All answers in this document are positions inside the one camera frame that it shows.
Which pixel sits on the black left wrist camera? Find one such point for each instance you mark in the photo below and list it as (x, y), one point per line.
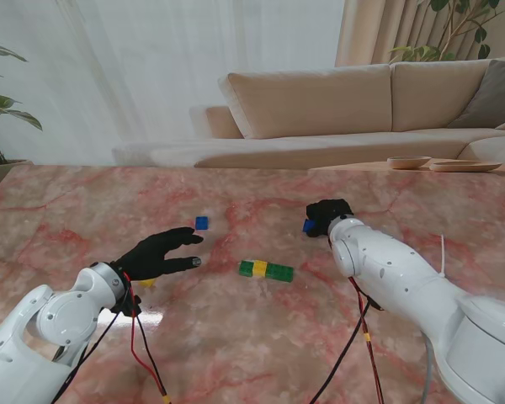
(128, 305)

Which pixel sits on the yellow toy brick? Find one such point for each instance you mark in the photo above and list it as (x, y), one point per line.
(260, 269)
(147, 283)

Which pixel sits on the sheer white curtain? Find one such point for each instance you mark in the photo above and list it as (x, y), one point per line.
(151, 63)

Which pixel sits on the tall leafy branch plant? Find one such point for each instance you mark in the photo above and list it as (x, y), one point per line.
(421, 51)

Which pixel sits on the pale plant pot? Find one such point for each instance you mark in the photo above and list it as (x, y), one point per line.
(0, 172)

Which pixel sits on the grey sofa cushion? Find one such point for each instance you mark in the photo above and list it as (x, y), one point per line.
(492, 97)

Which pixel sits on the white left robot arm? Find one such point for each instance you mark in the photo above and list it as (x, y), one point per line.
(25, 349)

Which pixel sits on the wooden bowl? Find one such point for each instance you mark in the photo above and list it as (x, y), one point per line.
(408, 162)

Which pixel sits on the flat wooden tray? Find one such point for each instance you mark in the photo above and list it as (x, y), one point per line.
(465, 166)

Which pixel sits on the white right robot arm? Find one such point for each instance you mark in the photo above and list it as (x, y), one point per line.
(404, 273)

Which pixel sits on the blue toy brick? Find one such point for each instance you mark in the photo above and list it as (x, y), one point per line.
(202, 223)
(309, 226)

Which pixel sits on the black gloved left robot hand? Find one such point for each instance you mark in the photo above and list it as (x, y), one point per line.
(151, 256)

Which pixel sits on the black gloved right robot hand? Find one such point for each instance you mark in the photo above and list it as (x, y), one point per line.
(328, 210)

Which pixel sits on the green toy brick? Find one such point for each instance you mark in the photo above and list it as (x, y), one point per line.
(286, 273)
(272, 271)
(246, 269)

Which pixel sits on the large-leaf green houseplant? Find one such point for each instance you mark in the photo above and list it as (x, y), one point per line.
(25, 119)

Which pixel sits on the beige sofa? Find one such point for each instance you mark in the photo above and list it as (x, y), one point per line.
(320, 105)

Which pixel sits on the beige curtain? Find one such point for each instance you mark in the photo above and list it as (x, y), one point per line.
(362, 33)

